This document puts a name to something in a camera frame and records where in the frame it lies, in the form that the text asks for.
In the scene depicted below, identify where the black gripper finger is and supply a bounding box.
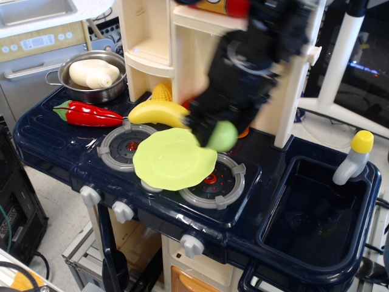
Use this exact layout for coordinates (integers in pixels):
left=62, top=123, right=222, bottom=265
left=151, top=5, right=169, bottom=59
left=182, top=117, right=216, bottom=147

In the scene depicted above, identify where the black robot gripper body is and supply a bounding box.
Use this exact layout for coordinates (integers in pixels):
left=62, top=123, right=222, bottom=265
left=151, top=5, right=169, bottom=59
left=188, top=30, right=284, bottom=133

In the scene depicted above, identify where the green toy pear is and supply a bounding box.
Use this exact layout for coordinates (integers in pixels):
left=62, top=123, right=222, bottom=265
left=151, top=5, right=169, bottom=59
left=206, top=120, right=238, bottom=153

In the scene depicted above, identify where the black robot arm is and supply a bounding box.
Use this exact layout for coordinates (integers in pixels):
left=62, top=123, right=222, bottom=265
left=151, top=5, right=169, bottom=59
left=184, top=1, right=315, bottom=147

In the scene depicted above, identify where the light green toy plate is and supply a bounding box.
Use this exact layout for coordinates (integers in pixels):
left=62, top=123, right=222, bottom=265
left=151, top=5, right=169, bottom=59
left=133, top=128, right=218, bottom=191

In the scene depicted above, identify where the red white toy sushi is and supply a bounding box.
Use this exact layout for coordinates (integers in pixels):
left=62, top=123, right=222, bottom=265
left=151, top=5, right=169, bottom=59
left=182, top=98, right=195, bottom=111

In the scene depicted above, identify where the yellow toy banana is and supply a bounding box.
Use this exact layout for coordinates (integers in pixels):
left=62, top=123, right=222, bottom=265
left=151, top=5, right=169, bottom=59
left=128, top=100, right=190, bottom=129

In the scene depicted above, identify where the orange toy carrot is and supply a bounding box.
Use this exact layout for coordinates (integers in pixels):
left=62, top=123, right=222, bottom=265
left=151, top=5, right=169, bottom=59
left=238, top=127, right=250, bottom=139

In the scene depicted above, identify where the yellow toy corn cob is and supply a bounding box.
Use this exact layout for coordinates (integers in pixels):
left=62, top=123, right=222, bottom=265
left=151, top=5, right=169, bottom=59
left=151, top=83, right=173, bottom=102

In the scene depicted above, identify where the red toy ketchup bottle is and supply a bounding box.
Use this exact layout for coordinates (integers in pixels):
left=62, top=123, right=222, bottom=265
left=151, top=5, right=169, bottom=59
left=189, top=0, right=250, bottom=18

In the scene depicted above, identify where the navy cream toy kitchen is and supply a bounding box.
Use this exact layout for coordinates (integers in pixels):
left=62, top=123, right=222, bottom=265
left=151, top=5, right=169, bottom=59
left=13, top=1, right=381, bottom=291

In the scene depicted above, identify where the cream toy bottle in pot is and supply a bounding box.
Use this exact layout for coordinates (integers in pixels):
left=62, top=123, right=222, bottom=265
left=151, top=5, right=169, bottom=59
left=69, top=59, right=120, bottom=89

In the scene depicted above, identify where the red toy chili pepper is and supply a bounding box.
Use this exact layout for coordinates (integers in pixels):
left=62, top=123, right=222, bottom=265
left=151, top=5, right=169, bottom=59
left=53, top=100, right=123, bottom=127

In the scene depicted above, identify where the small steel pot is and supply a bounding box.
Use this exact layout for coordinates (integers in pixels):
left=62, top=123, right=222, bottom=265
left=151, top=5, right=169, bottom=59
left=45, top=50, right=126, bottom=104

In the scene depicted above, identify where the white pipe stand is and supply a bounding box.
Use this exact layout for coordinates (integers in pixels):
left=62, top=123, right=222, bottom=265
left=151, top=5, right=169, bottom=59
left=298, top=1, right=388, bottom=139

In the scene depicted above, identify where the grey yellow toy faucet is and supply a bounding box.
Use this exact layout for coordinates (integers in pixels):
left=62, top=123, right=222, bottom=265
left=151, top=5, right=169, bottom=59
left=332, top=130, right=374, bottom=186

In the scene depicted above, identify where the grey toy dishwasher unit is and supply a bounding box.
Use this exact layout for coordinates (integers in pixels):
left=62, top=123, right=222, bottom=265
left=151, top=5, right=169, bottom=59
left=1, top=21, right=91, bottom=124

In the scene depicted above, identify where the black computer tower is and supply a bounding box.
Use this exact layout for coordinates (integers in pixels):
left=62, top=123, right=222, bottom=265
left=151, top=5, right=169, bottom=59
left=1, top=126, right=49, bottom=265

